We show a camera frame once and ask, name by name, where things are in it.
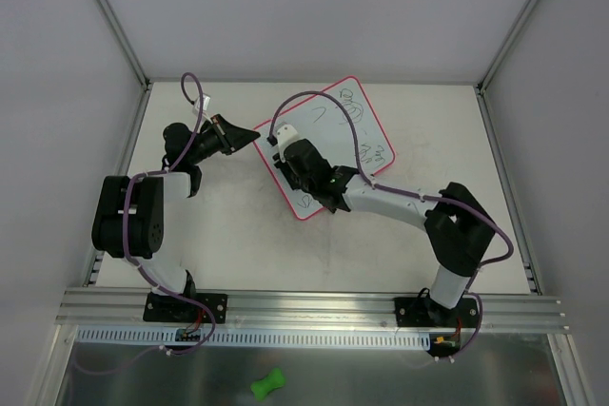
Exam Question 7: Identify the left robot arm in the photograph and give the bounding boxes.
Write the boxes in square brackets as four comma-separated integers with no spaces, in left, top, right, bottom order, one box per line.
[91,114,260,320]

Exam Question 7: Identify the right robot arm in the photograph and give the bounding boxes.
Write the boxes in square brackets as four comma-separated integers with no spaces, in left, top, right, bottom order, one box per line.
[267,134,513,326]

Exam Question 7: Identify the pink framed whiteboard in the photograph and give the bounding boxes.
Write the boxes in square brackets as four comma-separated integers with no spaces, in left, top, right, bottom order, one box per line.
[254,76,395,221]

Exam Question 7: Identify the green dumbbell toy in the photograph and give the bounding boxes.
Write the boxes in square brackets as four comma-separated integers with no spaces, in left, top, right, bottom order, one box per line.
[250,368,286,401]

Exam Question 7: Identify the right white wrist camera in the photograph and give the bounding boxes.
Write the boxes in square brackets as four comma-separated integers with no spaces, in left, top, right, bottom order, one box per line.
[267,124,301,162]

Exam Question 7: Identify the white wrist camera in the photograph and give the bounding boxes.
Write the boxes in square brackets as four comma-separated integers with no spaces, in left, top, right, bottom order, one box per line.
[192,94,210,117]
[267,124,301,162]

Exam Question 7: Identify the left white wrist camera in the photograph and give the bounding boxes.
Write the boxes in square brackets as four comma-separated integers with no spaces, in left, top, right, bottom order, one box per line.
[192,94,210,117]

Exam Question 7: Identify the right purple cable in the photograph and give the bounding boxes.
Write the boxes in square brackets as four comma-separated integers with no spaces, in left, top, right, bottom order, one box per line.
[269,90,515,369]

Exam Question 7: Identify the purple cable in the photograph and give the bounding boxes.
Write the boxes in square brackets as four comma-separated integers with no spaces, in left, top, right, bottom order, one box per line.
[70,71,218,375]
[269,90,515,369]

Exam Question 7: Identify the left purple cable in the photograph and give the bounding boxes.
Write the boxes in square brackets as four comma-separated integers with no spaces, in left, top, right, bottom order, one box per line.
[70,71,218,375]

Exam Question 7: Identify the white slotted cable duct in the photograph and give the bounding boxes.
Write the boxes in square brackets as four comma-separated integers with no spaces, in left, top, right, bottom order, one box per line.
[75,325,431,351]

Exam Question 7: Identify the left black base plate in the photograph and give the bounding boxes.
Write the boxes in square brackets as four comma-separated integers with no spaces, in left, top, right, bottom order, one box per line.
[143,292,228,324]

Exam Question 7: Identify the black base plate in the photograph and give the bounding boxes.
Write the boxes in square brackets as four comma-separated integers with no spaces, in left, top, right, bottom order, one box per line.
[393,297,480,329]
[143,292,228,324]

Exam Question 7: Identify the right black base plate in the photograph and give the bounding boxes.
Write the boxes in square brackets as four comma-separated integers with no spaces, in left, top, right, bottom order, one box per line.
[393,297,480,329]

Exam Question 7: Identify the left aluminium frame post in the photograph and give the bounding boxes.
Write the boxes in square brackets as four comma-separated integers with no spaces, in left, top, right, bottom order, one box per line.
[94,0,149,89]

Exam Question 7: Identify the aluminium frame post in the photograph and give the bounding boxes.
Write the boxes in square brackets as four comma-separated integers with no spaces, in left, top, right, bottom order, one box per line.
[477,0,541,94]
[94,0,149,89]

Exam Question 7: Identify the aluminium mounting rail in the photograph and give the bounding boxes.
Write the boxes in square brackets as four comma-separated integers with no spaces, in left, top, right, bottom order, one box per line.
[55,287,571,334]

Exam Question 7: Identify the right aluminium frame post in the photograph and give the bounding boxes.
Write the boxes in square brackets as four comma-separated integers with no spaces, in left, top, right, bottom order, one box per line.
[477,0,541,94]

